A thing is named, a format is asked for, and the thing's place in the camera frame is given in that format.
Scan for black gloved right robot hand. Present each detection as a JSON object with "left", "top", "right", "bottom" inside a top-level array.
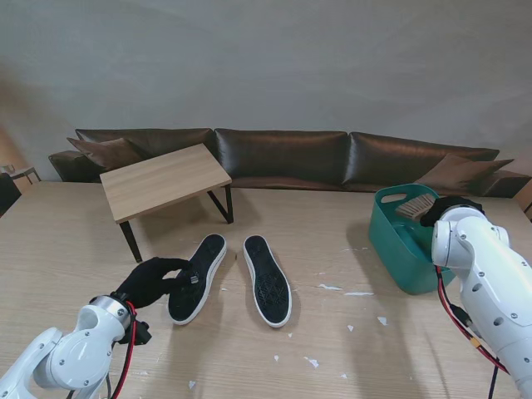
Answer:
[{"left": 419, "top": 196, "right": 485, "bottom": 228}]

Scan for dark chair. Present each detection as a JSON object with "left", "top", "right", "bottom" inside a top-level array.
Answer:
[{"left": 0, "top": 172, "right": 22, "bottom": 219}]

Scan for brown sofa cushion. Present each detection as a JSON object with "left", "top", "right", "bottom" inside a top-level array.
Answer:
[
  {"left": 66, "top": 136, "right": 142, "bottom": 170},
  {"left": 415, "top": 152, "right": 515, "bottom": 196}
]

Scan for red black left arm cable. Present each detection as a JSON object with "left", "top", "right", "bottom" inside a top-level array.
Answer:
[{"left": 106, "top": 301, "right": 139, "bottom": 399}]

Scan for green plastic basin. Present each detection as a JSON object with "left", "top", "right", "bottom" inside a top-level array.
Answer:
[{"left": 367, "top": 184, "right": 462, "bottom": 296}]

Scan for yellow canvas sneaker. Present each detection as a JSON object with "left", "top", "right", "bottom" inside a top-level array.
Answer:
[
  {"left": 166, "top": 234, "right": 228, "bottom": 326},
  {"left": 243, "top": 234, "right": 293, "bottom": 328}
]

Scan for small wooden bench black legs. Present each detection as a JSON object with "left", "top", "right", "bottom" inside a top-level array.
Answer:
[{"left": 99, "top": 143, "right": 234, "bottom": 264}]

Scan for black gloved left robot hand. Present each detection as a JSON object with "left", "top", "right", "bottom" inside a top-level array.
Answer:
[{"left": 114, "top": 256, "right": 200, "bottom": 311}]

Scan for brown leather sofa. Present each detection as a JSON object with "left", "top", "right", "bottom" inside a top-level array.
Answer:
[{"left": 47, "top": 127, "right": 532, "bottom": 200}]

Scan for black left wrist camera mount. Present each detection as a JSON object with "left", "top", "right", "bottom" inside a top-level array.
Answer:
[{"left": 133, "top": 319, "right": 152, "bottom": 346}]

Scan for red black right arm cable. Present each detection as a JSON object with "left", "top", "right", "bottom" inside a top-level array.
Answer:
[{"left": 434, "top": 265, "right": 510, "bottom": 399}]

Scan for red black arm cable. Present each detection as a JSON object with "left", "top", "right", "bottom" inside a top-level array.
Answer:
[
  {"left": 434, "top": 265, "right": 510, "bottom": 399},
  {"left": 106, "top": 301, "right": 139, "bottom": 399}
]

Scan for white handled brown bristle brush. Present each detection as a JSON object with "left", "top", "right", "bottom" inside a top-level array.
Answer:
[{"left": 395, "top": 195, "right": 436, "bottom": 219}]

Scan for small wooden side table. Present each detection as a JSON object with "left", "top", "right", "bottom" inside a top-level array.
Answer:
[{"left": 0, "top": 164, "right": 42, "bottom": 187}]

